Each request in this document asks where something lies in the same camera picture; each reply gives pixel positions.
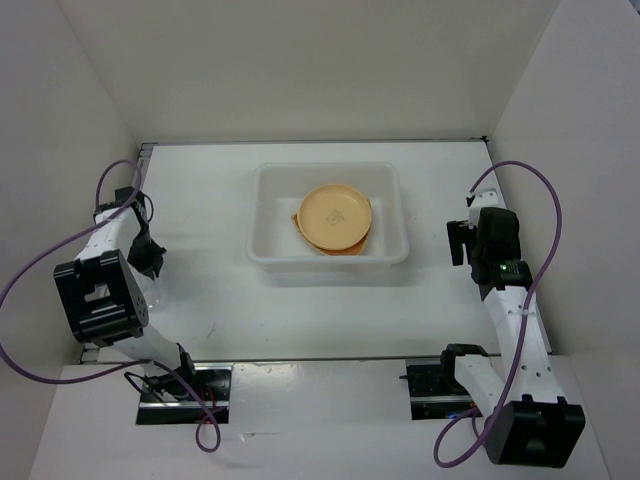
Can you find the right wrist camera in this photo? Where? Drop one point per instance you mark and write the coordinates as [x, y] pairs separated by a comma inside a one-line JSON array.
[[478, 200]]

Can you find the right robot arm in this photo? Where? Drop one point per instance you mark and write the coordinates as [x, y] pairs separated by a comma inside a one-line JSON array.
[[528, 419]]

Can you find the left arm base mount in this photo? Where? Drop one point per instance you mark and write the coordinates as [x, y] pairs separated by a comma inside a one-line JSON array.
[[163, 400]]

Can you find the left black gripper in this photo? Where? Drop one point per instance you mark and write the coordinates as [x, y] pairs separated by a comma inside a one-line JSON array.
[[151, 264]]

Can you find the white plastic bin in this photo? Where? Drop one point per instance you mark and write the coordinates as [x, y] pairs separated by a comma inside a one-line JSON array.
[[275, 246]]

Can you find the tan plate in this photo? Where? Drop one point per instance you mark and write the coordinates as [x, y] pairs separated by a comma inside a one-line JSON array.
[[326, 213], [361, 211]]

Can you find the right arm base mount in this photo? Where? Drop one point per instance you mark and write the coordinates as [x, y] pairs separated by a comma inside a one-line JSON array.
[[431, 397]]

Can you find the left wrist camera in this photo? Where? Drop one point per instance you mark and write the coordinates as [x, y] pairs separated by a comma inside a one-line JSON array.
[[122, 195]]

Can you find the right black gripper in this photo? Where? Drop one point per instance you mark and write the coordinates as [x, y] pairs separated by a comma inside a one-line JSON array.
[[459, 232]]

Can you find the clear glass cup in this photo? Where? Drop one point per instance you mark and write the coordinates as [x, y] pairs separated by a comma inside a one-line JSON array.
[[151, 288]]

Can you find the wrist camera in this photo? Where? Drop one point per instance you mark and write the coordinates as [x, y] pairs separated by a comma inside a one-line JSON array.
[[122, 195], [478, 200]]

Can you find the woven bamboo basket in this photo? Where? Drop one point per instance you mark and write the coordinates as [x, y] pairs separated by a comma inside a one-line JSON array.
[[353, 250]]

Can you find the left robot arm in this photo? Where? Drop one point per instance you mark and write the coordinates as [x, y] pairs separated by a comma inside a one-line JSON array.
[[106, 293]]

